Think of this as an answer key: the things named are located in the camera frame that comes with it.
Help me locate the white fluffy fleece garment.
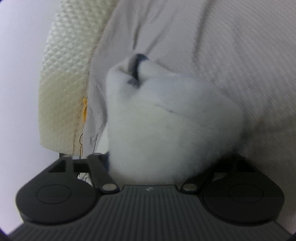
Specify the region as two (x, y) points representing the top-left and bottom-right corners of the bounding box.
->
(105, 54), (244, 186)

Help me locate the yellow mattress edge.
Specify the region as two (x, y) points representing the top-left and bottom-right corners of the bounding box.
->
(82, 97), (88, 122)

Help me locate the grey bed sheet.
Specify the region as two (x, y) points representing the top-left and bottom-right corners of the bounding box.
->
(82, 1), (295, 233)

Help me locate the cream quilted headboard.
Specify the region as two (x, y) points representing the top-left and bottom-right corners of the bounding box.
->
(38, 1), (117, 156)

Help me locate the black charger cable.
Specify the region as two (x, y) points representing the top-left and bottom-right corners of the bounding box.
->
(78, 133), (84, 160)

